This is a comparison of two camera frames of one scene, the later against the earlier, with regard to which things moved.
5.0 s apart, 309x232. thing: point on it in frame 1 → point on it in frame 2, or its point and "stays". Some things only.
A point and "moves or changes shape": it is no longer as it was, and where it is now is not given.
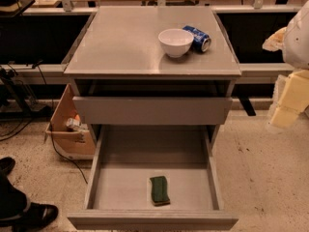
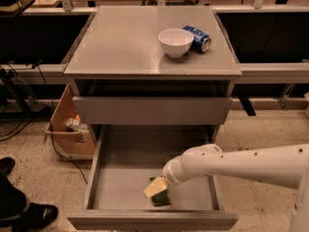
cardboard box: x=74 y=140 stays
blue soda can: x=202 y=41 stays
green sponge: x=159 y=193 moves or changes shape
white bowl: x=176 y=42 stays
